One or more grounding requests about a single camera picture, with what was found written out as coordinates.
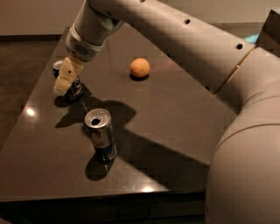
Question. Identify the orange fruit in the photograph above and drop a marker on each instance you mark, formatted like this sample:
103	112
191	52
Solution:
139	67

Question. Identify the dark cabinet drawers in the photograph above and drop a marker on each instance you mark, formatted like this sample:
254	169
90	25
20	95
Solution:
139	208

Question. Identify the silver red bull can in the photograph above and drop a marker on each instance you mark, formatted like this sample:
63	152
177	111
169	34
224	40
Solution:
99	126

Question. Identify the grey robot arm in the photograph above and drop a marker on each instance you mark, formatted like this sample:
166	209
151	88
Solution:
244	175

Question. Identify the blue pepsi can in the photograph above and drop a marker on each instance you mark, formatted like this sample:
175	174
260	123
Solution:
75	91

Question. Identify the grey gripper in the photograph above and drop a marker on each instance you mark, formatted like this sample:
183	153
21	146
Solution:
82	48

